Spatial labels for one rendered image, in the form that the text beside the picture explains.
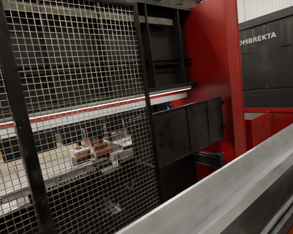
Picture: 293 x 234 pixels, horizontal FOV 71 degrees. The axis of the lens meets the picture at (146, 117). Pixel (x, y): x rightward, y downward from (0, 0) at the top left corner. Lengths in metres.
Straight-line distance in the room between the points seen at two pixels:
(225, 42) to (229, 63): 0.21
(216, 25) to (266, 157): 2.14
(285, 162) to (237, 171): 0.04
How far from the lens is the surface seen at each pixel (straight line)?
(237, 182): 0.18
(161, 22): 2.19
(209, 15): 2.38
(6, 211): 1.46
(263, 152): 0.22
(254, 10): 9.16
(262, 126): 2.91
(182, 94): 2.48
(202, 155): 2.03
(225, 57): 2.24
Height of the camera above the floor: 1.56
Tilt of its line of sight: 9 degrees down
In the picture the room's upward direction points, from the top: 8 degrees counter-clockwise
